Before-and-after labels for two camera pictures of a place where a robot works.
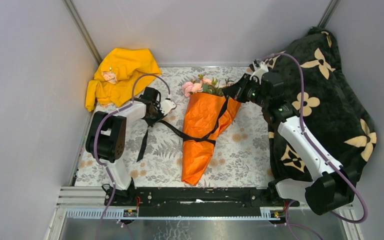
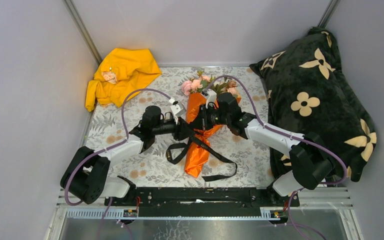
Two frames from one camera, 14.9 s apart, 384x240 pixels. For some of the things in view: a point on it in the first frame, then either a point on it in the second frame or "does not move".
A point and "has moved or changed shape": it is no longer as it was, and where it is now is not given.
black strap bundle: x=208 y=139 has moved or changed shape
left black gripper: x=160 y=116 → x=182 y=130
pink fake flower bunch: x=199 y=84 does not move
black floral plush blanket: x=328 y=103 does not move
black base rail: x=197 y=202 does not move
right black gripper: x=237 y=91 → x=204 y=123
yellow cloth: x=121 y=75 does not move
